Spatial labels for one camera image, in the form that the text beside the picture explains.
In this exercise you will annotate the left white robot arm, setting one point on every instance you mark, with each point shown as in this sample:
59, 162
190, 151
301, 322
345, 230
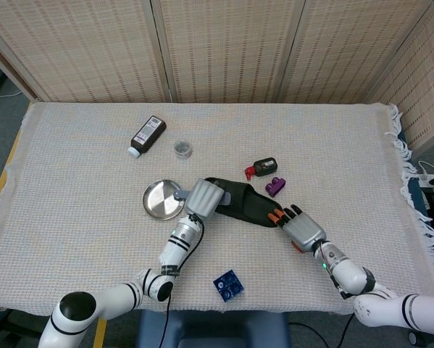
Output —
173, 246

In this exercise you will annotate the woven folding screen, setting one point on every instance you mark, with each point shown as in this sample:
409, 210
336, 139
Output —
220, 47

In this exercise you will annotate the beige woven tablecloth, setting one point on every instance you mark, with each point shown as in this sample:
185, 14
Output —
93, 181

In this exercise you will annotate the white power strip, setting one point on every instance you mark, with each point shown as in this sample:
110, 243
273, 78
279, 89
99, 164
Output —
429, 175

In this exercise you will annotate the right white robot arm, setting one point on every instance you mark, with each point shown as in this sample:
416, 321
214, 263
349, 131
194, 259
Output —
350, 272

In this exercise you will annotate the blue circuit board piece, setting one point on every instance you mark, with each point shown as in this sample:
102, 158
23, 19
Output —
229, 285

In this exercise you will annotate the brown bottle white cap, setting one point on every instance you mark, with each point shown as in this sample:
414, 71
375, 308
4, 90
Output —
148, 135

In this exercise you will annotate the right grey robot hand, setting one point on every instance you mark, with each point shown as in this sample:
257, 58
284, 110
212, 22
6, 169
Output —
303, 228

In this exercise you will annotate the purple building block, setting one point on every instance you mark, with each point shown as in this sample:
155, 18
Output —
275, 187

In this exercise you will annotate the round steel plate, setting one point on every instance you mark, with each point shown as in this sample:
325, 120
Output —
160, 201

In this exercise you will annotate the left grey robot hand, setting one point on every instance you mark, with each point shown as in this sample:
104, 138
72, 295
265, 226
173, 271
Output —
202, 199

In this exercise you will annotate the small black bottle red cap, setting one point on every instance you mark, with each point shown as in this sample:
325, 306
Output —
265, 166

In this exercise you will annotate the small clear plastic jar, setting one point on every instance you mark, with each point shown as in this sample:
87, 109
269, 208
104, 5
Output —
183, 148

